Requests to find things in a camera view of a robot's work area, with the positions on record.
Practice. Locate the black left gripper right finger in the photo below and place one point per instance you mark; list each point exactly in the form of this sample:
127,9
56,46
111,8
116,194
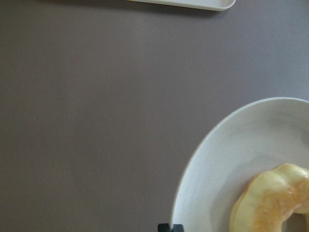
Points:
177,228

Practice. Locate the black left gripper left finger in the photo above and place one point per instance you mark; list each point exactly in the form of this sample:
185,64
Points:
163,227

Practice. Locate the yellow glazed donut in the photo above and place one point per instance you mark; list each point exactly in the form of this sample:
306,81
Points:
270,198

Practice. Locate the white round plate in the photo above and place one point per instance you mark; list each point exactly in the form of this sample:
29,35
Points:
255,138

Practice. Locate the cream rectangular tray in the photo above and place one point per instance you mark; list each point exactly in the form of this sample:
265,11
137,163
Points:
213,5

